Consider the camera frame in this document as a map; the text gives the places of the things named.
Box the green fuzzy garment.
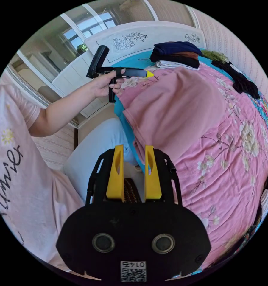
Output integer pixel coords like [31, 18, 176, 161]
[201, 49, 230, 63]

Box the person's left forearm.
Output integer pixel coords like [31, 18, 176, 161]
[28, 79, 98, 137]

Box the person's body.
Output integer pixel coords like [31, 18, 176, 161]
[0, 74, 139, 273]

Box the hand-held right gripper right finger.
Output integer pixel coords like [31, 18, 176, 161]
[144, 145, 163, 200]

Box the window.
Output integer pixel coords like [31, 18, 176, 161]
[17, 0, 158, 77]

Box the black garment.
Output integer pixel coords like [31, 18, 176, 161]
[211, 60, 261, 100]

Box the bed with pink floral sheet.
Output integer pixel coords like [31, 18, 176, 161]
[84, 20, 268, 271]

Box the person's left hand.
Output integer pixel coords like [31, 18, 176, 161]
[92, 68, 127, 99]

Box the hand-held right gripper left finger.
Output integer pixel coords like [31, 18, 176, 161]
[106, 144, 125, 202]

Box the light pink long sleeve jacket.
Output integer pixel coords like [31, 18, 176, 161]
[119, 66, 229, 166]

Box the colourful patterned blanket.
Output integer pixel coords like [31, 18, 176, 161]
[251, 90, 268, 158]

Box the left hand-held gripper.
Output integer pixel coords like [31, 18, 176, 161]
[86, 66, 155, 104]

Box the pile of clothes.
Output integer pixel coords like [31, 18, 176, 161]
[150, 41, 203, 70]

